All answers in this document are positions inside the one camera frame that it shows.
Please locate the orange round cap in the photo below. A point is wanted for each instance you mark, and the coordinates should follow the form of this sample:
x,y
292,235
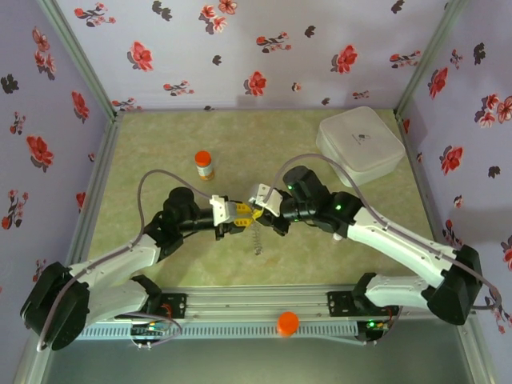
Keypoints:
x,y
288,323

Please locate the green circuit board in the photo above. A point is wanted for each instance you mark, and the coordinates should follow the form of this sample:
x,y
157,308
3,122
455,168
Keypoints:
x,y
150,329
378,325

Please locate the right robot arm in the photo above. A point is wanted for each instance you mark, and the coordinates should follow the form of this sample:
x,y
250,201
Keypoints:
x,y
400,244

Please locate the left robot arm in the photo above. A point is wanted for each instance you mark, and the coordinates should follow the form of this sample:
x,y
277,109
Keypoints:
x,y
56,304

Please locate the aluminium side rail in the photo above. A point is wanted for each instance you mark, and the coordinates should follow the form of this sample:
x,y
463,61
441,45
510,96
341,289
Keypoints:
x,y
414,160
102,160

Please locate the wide aluminium base rail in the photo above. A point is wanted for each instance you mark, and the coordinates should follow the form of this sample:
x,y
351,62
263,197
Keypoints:
x,y
256,304

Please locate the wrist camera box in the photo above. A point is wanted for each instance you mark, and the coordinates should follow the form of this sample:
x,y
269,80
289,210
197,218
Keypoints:
x,y
220,210
266,200

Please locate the aluminium corner post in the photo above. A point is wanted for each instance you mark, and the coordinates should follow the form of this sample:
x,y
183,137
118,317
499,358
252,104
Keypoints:
x,y
426,60
82,60

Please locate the grey metal sheet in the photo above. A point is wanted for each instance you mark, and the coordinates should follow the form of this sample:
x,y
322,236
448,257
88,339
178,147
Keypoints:
x,y
256,364

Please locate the orange-capped pill bottle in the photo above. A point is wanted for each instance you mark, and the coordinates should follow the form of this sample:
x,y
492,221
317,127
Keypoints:
x,y
203,159

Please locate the white storage case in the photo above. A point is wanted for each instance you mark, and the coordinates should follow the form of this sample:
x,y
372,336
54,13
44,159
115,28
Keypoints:
x,y
360,138

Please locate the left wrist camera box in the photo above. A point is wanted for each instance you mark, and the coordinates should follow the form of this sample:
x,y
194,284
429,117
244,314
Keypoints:
x,y
220,210

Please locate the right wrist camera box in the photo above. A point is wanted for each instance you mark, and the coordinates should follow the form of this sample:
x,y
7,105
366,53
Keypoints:
x,y
266,200

